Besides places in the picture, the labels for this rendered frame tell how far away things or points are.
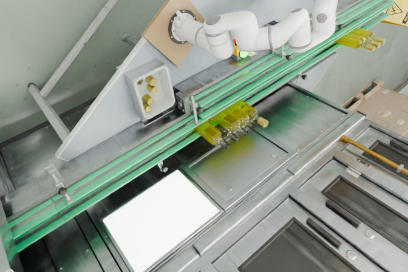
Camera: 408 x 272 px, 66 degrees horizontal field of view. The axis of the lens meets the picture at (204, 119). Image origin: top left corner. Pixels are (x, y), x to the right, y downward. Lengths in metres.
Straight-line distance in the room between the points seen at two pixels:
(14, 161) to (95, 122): 0.70
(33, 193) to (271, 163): 1.03
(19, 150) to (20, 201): 0.66
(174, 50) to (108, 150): 0.54
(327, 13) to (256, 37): 0.28
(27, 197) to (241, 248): 0.88
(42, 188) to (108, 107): 0.43
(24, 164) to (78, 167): 0.56
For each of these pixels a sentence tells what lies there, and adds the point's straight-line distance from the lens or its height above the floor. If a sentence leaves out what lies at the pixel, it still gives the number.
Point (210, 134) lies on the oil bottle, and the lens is 1.46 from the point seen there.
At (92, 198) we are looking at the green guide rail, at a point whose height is 0.94.
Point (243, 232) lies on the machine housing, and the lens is 1.35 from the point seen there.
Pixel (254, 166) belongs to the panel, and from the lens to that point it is 1.52.
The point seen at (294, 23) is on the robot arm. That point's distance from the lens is 1.20.
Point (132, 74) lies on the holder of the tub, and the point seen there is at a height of 0.79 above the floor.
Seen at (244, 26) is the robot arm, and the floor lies 1.16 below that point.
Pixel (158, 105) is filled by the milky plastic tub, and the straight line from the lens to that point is 1.52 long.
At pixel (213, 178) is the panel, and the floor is 1.15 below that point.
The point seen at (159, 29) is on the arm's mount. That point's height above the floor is 0.77.
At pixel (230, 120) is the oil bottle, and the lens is 1.52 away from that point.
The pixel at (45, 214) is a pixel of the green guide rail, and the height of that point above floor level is 0.95.
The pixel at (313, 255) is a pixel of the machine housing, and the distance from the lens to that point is 1.35.
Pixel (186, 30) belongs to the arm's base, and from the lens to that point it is 1.38.
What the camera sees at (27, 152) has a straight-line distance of 2.05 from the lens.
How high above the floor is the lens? 1.93
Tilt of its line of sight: 40 degrees down
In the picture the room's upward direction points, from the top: 126 degrees clockwise
